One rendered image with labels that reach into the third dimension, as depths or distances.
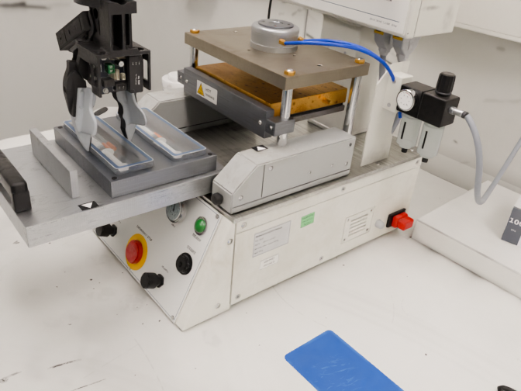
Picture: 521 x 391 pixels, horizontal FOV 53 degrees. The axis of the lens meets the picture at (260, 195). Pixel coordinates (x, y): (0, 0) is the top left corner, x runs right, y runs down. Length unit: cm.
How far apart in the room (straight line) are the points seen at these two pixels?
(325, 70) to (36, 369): 59
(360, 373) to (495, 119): 73
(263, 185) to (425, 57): 73
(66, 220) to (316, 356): 40
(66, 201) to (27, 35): 165
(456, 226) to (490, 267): 11
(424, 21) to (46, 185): 62
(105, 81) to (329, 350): 49
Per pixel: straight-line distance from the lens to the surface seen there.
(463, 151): 138
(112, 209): 71
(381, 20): 92
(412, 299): 96
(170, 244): 84
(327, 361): 81
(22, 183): 69
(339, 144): 85
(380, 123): 93
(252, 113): 81
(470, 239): 108
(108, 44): 67
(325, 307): 89
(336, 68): 83
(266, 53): 87
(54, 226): 69
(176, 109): 97
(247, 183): 74
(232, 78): 90
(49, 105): 243
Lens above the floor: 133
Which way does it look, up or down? 30 degrees down
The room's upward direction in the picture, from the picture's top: 6 degrees clockwise
